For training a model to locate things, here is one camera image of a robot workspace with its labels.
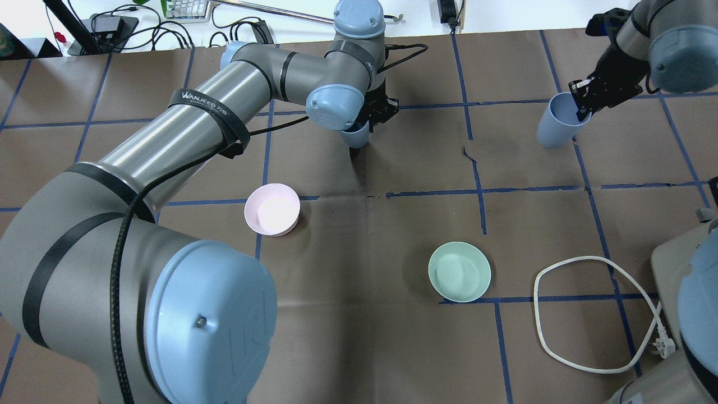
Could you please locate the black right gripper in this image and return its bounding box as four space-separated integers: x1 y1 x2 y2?
569 48 650 122

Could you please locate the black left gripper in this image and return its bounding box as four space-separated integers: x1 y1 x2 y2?
359 84 399 132

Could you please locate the blue cup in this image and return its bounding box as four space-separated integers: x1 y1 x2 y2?
536 92 592 148
339 122 370 149

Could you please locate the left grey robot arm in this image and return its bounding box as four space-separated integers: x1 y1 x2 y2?
2 1 387 403

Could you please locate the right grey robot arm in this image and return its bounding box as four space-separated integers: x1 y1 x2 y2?
569 1 717 122

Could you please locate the pink bowl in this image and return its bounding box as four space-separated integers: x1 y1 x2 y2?
243 183 301 236

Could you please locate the metal stand rod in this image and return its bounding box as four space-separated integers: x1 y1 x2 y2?
210 0 404 26

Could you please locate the green bowl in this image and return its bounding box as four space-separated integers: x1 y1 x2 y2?
427 241 492 304

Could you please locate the white toaster power cord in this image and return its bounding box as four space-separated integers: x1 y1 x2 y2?
533 256 677 374

